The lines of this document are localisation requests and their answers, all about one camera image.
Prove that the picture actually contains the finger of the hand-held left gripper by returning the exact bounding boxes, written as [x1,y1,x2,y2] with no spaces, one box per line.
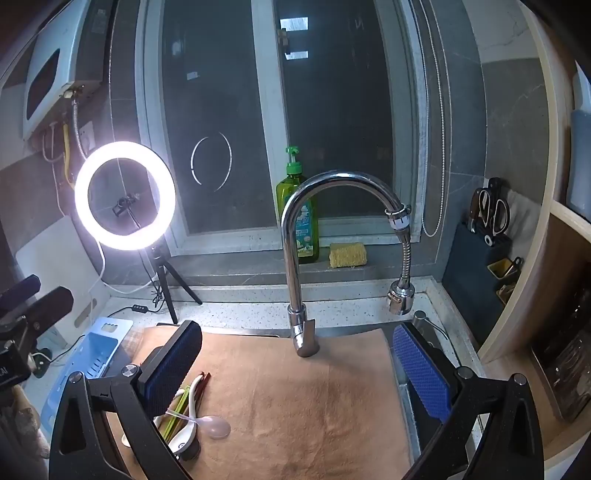
[21,286,75,330]
[0,274,41,311]

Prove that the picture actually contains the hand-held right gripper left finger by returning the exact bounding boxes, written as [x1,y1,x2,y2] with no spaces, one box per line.
[48,319,204,480]

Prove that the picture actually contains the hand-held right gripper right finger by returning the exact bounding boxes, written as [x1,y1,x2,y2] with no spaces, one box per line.
[392,322,546,480]

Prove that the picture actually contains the red chopstick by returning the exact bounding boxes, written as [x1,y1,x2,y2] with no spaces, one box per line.
[187,372,212,414]
[182,376,206,416]

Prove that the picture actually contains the blue plastic basket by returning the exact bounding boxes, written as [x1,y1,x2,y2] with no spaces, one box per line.
[41,318,134,444]

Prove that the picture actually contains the white ceramic spoon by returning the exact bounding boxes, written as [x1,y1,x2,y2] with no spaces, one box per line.
[166,374,206,462]

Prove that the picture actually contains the person's left hand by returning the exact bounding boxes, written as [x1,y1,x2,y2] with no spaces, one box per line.
[0,385,49,460]

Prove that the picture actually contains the white cutting board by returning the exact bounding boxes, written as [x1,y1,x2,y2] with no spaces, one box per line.
[16,215,112,342]

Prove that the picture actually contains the flexible faucet sprayer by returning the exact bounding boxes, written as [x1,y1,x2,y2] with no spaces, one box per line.
[385,203,417,317]

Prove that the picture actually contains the black tripod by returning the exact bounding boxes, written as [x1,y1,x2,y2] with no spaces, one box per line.
[139,244,204,325]

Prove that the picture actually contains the dark grey knife holder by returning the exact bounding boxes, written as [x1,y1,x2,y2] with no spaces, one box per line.
[443,222,514,342]

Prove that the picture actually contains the brown table mat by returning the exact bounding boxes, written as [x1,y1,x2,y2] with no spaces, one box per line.
[106,323,416,480]

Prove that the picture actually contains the yellow sponge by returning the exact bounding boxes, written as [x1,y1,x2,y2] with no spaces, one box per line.
[329,243,369,268]

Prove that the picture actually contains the dark bag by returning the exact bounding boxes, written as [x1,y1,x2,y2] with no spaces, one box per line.
[531,286,591,421]

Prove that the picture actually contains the chrome faucet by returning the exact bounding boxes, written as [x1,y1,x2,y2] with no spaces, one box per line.
[281,170,411,358]

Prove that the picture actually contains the green dish soap bottle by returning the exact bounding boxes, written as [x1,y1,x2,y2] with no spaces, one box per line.
[276,147,320,265]

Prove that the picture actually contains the wooden shelf unit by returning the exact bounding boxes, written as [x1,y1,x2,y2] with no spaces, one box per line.
[478,0,591,467]

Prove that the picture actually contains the window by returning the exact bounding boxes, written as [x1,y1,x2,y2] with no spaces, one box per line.
[136,0,426,254]

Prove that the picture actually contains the white water heater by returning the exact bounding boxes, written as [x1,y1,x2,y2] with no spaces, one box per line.
[21,0,116,141]

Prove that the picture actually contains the grey plastic container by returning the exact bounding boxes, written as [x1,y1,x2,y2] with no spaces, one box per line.
[570,65,591,208]

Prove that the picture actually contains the black cable with controller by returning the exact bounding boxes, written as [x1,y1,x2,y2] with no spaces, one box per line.
[48,302,155,365]

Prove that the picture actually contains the white plug cable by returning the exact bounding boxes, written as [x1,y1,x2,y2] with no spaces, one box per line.
[92,281,160,294]

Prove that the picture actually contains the white ring light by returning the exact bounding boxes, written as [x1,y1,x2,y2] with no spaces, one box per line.
[74,141,177,252]

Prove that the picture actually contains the yellow gas hose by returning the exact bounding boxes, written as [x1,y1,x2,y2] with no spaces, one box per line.
[62,122,77,190]

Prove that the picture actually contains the metal flexible hose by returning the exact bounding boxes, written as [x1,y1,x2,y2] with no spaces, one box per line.
[71,99,95,160]

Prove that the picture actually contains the black handled scissors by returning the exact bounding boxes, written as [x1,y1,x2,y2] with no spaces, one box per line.
[478,187,511,245]

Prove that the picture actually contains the bead chain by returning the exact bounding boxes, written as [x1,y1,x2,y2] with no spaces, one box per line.
[418,0,446,238]

